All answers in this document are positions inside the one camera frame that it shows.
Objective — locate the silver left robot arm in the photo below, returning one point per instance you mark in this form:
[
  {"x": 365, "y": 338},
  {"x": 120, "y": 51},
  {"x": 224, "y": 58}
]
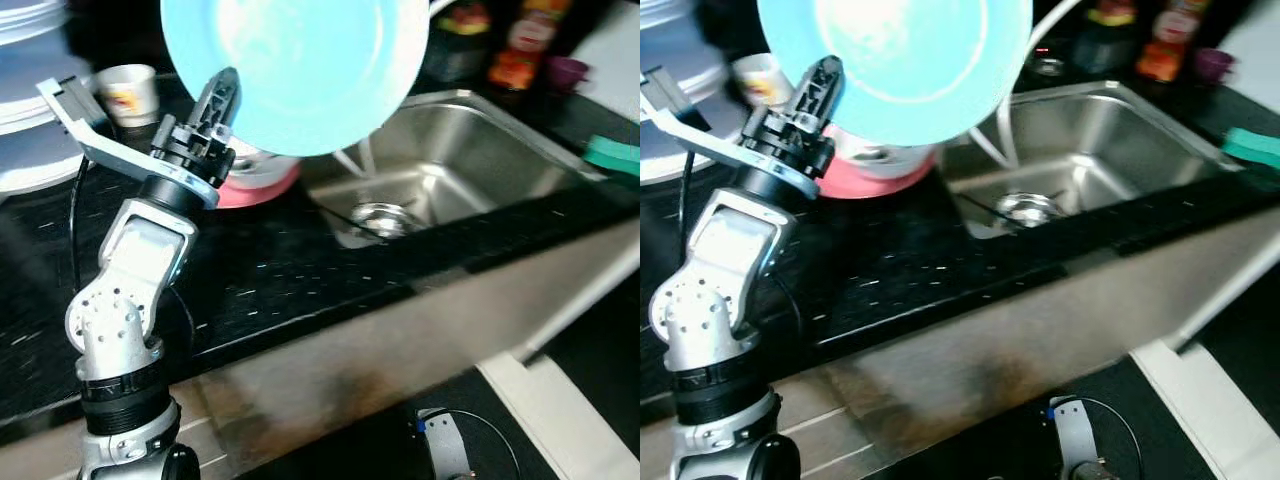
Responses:
[
  {"x": 725, "y": 265},
  {"x": 135, "y": 270}
]

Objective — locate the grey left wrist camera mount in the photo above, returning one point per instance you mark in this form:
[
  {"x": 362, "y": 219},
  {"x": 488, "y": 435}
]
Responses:
[
  {"x": 95, "y": 138},
  {"x": 690, "y": 128}
]

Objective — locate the small purple cup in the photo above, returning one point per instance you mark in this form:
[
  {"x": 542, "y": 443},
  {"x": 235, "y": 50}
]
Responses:
[
  {"x": 567, "y": 75},
  {"x": 1214, "y": 65}
]

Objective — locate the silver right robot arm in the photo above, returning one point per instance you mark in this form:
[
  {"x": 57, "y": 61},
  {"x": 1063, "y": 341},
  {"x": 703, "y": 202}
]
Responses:
[
  {"x": 1080, "y": 440},
  {"x": 445, "y": 445}
]

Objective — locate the stainless steel sink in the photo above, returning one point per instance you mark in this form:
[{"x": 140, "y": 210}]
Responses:
[
  {"x": 1110, "y": 150},
  {"x": 470, "y": 160}
]

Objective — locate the pink bowl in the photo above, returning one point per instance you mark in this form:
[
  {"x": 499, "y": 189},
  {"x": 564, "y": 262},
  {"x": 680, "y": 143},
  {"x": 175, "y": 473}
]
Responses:
[
  {"x": 880, "y": 180},
  {"x": 262, "y": 187}
]

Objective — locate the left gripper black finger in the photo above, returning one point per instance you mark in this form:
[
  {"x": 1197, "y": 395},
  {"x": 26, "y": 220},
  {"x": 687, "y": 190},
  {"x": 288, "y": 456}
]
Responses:
[
  {"x": 220, "y": 98},
  {"x": 820, "y": 88}
]

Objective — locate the green sponge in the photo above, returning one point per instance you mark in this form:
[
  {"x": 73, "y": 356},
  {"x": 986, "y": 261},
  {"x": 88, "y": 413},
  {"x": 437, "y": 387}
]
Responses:
[
  {"x": 612, "y": 156},
  {"x": 1252, "y": 148}
]

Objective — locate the dark jar with red label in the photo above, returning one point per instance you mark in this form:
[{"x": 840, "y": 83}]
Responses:
[
  {"x": 462, "y": 30},
  {"x": 1108, "y": 25}
]

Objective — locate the metal sink drain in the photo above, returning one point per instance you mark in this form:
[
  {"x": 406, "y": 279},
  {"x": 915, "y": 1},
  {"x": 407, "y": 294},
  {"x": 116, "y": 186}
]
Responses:
[
  {"x": 380, "y": 218},
  {"x": 1027, "y": 208}
]

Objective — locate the white cabinet door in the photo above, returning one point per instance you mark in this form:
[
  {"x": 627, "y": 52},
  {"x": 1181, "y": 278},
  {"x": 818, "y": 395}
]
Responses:
[
  {"x": 560, "y": 415},
  {"x": 1210, "y": 400}
]

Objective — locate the red label sauce bottle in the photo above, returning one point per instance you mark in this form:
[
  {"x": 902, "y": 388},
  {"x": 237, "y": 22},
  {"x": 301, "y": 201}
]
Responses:
[
  {"x": 1172, "y": 40},
  {"x": 528, "y": 45}
]

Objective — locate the light blue plate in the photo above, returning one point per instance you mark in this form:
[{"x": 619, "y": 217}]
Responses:
[
  {"x": 900, "y": 70},
  {"x": 300, "y": 70}
]

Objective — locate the white printed paper cup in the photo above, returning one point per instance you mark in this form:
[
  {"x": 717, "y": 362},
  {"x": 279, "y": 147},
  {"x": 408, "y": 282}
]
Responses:
[
  {"x": 130, "y": 95},
  {"x": 765, "y": 82}
]

